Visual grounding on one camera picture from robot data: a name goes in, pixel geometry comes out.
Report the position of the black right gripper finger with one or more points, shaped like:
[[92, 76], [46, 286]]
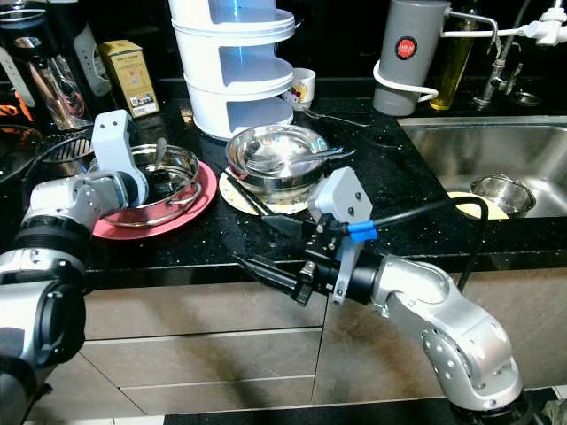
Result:
[[275, 278], [294, 228]]

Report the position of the stainless steel pot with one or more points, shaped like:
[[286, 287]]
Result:
[[190, 193]]

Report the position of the short steel spoon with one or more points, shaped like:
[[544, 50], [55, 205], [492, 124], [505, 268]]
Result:
[[161, 150]]

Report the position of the pink plastic plate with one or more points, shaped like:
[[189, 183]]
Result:
[[142, 228]]

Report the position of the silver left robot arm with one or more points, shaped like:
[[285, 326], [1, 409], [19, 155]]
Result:
[[44, 319]]

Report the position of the brown kitchen base cabinet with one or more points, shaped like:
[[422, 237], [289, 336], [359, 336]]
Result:
[[213, 354]]

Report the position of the white leaf patterned plate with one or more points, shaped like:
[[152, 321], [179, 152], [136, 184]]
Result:
[[283, 205]]

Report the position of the black chopstick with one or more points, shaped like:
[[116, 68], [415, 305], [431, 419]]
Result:
[[246, 197], [252, 206]]

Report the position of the steel table fork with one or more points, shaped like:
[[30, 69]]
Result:
[[288, 166]]

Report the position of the white three tier rack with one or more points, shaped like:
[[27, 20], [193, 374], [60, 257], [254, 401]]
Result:
[[213, 111]]

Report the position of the stainless steel bowl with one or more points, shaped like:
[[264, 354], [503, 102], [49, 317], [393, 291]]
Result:
[[275, 142]]

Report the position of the yellow cardboard box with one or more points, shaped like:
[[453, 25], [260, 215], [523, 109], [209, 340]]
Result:
[[131, 78]]

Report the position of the thin steel fork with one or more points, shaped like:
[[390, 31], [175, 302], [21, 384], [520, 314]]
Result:
[[332, 118]]

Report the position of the white cartoon mug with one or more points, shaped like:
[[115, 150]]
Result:
[[304, 87]]

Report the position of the yellow plate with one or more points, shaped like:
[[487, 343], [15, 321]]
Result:
[[461, 202]]

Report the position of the orange plastic item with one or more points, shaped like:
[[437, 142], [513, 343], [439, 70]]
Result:
[[9, 108]]

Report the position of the black coffee maker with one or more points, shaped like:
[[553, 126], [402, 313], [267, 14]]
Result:
[[44, 53]]

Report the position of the grey thermos with red badge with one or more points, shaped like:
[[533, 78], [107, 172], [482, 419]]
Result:
[[407, 84]]

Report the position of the stainless steel sink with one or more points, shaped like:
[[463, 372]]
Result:
[[478, 150]]

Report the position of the small steel strainer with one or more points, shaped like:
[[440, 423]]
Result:
[[500, 190]]

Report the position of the yellow oil bottle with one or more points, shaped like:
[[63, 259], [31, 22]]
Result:
[[452, 71]]

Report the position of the steel sink faucet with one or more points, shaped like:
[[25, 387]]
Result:
[[496, 84]]

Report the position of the white power adapter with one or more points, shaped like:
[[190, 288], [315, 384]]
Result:
[[545, 31]]

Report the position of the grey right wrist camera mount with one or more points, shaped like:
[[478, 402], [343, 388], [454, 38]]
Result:
[[338, 199]]

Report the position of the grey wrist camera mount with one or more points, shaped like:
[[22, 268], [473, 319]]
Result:
[[338, 199], [115, 137]]

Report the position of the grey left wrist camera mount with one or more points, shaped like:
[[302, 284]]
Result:
[[115, 137]]

